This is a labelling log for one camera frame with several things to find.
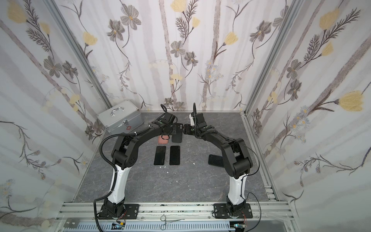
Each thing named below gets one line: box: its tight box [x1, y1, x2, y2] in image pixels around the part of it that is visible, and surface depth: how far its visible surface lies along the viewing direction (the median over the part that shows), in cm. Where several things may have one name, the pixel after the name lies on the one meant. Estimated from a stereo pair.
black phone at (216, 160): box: [207, 154, 225, 168], surface depth 93 cm
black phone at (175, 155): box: [169, 145, 181, 166], surface depth 95 cm
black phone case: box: [171, 126, 183, 144], surface depth 103 cm
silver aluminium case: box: [96, 100, 144, 135], surface depth 101 cm
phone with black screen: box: [153, 145, 167, 166], surface depth 97 cm
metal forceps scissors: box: [160, 215, 186, 231], surface depth 73 cm
